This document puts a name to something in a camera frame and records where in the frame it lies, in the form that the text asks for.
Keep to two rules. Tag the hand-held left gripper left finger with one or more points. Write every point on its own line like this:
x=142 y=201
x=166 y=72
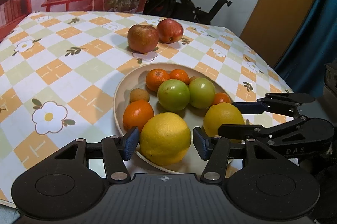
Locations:
x=130 y=143

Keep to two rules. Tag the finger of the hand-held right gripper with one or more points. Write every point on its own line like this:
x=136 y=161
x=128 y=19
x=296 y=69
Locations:
x=250 y=107
x=237 y=130

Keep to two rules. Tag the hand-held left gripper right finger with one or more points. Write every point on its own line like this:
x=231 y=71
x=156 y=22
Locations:
x=201 y=143

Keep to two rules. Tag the yellow lemon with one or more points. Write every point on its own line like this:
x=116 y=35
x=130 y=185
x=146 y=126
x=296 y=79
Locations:
x=165 y=138
x=222 y=118

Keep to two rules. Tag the large orange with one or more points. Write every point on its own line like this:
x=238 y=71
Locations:
x=138 y=115

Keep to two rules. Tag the small mandarin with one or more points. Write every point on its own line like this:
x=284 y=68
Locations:
x=221 y=98
x=179 y=74
x=157 y=79

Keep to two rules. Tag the beige round plate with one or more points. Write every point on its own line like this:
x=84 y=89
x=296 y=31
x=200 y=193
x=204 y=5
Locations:
x=123 y=97

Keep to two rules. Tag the small tan kiwi fruit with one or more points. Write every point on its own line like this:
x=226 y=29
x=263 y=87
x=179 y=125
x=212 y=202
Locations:
x=139 y=95

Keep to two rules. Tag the tiny brown longan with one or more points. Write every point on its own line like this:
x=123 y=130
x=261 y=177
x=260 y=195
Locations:
x=192 y=79

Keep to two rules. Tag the grey box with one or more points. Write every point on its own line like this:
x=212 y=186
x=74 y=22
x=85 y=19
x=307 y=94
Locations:
x=330 y=84

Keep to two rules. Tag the checked floral tablecloth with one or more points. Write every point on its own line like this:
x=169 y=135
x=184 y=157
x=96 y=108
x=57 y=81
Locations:
x=79 y=61

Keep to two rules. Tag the dark blue curtain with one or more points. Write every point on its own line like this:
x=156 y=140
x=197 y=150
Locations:
x=321 y=29

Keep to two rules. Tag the brownish red apple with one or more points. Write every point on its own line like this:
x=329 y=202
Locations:
x=143 y=38

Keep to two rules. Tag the orange-brown door panel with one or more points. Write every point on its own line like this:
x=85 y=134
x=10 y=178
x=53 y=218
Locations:
x=284 y=3

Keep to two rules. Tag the bright red apple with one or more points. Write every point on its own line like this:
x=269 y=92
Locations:
x=169 y=30

